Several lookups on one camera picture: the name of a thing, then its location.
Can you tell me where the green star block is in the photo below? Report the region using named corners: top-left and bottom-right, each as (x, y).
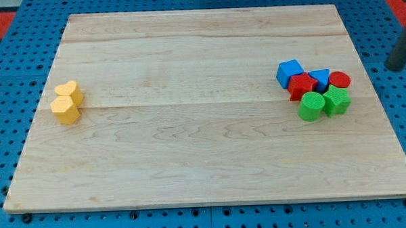
top-left (322, 85), bottom-right (351, 118)

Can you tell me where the yellow hexagon block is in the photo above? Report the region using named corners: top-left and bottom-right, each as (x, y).
top-left (50, 95), bottom-right (81, 124)

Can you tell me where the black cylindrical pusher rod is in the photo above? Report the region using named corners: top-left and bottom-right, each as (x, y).
top-left (385, 27), bottom-right (406, 72)

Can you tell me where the yellow heart block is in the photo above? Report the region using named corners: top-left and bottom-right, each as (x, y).
top-left (55, 80), bottom-right (84, 107)

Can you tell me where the blue triangle block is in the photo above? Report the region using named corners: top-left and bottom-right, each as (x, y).
top-left (308, 68), bottom-right (330, 93)

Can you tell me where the wooden board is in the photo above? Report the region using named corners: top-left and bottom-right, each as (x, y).
top-left (3, 5), bottom-right (406, 214)

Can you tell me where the red star block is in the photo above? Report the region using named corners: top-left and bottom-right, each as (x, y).
top-left (288, 72), bottom-right (318, 101)

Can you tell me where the red circle block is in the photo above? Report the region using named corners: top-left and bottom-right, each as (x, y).
top-left (328, 71), bottom-right (351, 88)

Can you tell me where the blue cube block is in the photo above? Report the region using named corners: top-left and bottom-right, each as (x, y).
top-left (275, 60), bottom-right (305, 89)

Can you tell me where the green cylinder block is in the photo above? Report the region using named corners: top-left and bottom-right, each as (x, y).
top-left (297, 91), bottom-right (325, 122)

